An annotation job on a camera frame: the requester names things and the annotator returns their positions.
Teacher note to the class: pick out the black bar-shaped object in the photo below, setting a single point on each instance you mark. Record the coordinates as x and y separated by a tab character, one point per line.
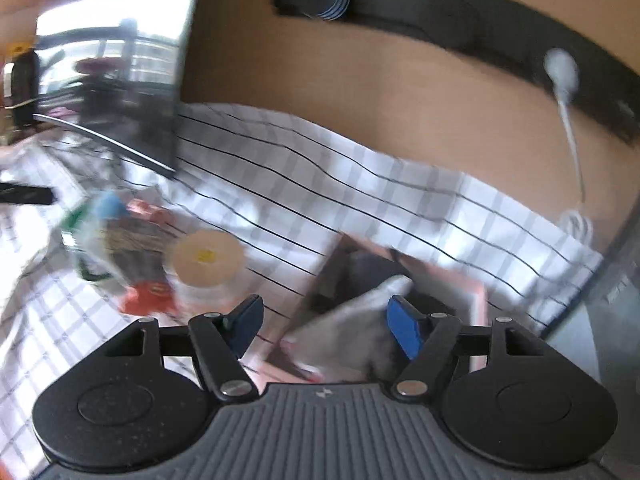
25	193

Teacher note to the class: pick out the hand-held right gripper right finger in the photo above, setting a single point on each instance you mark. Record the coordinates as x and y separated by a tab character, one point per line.
404	329

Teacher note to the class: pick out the grey sock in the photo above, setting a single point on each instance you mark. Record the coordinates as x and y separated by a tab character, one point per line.
345	327

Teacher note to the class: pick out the clear snack packet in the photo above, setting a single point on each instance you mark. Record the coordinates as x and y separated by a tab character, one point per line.
112	237

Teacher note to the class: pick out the dark box with pink rim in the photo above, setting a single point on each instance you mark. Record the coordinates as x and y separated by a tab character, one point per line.
350	265

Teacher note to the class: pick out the round container with beige lid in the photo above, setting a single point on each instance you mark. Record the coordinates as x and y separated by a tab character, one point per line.
205	262

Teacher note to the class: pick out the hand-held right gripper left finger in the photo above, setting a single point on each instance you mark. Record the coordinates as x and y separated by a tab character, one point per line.
247	325

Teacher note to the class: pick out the red snack packet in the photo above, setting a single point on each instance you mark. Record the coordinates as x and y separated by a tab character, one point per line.
150	297

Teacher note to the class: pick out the white checked blanket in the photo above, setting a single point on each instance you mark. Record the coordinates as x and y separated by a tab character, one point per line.
310	180

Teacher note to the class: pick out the dark bottle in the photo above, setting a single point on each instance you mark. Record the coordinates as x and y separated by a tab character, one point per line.
21	85

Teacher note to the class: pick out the black glossy monitor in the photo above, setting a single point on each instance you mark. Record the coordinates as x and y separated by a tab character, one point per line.
115	70

